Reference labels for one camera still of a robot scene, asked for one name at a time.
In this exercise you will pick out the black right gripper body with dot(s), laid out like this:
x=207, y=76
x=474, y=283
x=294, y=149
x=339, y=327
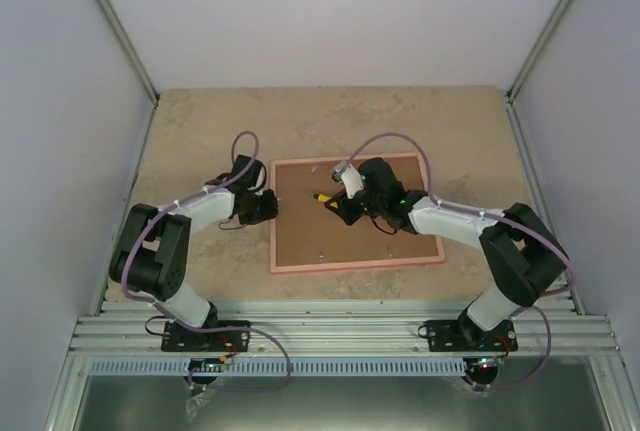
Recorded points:
x=350, y=216

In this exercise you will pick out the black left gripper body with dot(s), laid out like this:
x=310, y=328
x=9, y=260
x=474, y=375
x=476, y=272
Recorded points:
x=259, y=211

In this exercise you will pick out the yellow screwdriver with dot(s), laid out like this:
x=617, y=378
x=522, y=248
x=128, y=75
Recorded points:
x=319, y=197

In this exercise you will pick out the pink picture frame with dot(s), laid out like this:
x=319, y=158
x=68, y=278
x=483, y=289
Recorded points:
x=305, y=237

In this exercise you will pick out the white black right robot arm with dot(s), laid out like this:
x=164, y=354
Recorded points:
x=524, y=258

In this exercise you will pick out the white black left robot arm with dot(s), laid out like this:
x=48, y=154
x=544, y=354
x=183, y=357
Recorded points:
x=150, y=258

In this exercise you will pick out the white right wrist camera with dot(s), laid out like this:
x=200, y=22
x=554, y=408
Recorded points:
x=346, y=174

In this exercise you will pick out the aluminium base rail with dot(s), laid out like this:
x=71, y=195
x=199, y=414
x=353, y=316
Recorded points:
x=341, y=328

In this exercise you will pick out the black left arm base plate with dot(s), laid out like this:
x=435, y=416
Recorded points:
x=233, y=339

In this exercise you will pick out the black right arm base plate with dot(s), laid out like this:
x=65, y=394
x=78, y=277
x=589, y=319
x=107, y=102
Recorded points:
x=452, y=336

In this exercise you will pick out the left aluminium corner post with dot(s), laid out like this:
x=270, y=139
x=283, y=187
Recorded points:
x=119, y=32

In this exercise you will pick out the aluminium corner post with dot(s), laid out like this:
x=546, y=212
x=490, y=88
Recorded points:
x=545, y=36
x=119, y=32

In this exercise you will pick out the grey slotted cable duct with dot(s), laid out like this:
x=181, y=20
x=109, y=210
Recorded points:
x=280, y=367

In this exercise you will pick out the right aluminium corner post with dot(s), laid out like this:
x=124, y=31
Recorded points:
x=545, y=36

